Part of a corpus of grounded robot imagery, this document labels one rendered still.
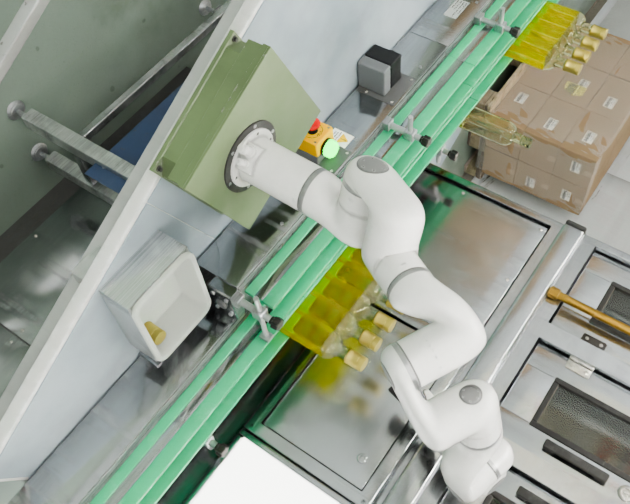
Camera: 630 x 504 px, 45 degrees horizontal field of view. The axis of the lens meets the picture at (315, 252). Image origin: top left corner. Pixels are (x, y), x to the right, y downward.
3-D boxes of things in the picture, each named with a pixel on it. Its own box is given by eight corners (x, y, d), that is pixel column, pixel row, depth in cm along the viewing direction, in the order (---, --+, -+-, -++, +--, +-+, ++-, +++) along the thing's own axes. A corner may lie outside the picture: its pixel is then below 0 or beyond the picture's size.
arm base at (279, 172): (212, 178, 144) (276, 215, 138) (241, 117, 142) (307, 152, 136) (251, 188, 158) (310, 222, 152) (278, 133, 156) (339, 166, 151)
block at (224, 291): (212, 308, 173) (236, 323, 171) (204, 286, 166) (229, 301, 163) (222, 297, 175) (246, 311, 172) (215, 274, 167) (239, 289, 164)
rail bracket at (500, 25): (470, 25, 209) (514, 41, 204) (472, 2, 203) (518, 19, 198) (477, 16, 211) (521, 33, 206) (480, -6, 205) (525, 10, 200)
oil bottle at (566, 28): (503, 27, 232) (591, 59, 221) (505, 12, 227) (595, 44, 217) (512, 16, 234) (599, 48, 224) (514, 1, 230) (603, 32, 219)
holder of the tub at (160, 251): (137, 355, 168) (163, 373, 165) (98, 290, 146) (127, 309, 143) (187, 299, 175) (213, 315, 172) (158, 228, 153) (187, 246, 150)
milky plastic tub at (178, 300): (131, 345, 164) (161, 366, 160) (98, 291, 145) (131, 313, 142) (184, 287, 171) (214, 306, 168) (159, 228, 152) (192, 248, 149)
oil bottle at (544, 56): (484, 49, 227) (573, 83, 216) (486, 34, 223) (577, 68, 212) (494, 38, 230) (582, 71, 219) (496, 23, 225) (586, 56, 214)
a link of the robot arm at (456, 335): (368, 290, 125) (409, 353, 116) (441, 251, 126) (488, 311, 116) (385, 334, 135) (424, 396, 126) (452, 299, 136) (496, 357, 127)
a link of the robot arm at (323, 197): (293, 224, 146) (362, 264, 140) (302, 167, 138) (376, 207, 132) (322, 203, 153) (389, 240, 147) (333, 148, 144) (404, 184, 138)
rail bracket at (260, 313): (238, 327, 172) (282, 354, 167) (225, 287, 158) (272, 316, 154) (246, 317, 174) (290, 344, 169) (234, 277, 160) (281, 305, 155)
